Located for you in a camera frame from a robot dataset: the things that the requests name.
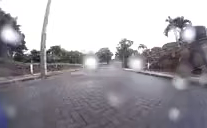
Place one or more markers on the earth verge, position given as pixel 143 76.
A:
pixel 11 68

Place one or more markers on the brown earth embankment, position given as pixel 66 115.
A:
pixel 164 58

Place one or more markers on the building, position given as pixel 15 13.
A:
pixel 201 33

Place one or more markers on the row of trees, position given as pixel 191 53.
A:
pixel 124 50

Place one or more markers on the pale kerb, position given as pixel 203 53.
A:
pixel 21 79
pixel 157 74

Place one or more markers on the grey brick paved road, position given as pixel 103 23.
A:
pixel 124 100

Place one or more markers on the white post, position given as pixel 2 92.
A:
pixel 31 68

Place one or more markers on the tall grey pole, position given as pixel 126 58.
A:
pixel 43 50

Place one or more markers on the tall palm tree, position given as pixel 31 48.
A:
pixel 174 23

